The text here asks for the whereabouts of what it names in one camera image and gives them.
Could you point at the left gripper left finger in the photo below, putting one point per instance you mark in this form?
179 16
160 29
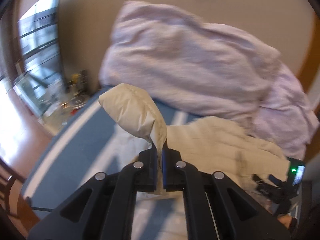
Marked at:
104 206

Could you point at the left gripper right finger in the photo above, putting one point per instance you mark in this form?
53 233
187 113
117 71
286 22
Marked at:
215 206

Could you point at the beige quilted down jacket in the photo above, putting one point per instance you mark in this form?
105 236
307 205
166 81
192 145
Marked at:
210 143

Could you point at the person's right hand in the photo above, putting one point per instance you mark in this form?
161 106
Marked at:
288 221

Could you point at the blue white striped bed sheet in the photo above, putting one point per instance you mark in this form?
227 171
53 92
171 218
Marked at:
92 142

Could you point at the cluttered bedside items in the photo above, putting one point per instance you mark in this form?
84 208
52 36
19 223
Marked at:
62 102

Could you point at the lilac floral duvet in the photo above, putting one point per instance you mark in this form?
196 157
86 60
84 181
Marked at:
209 69

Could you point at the leaning wall mirror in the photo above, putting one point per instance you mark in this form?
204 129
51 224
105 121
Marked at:
41 57

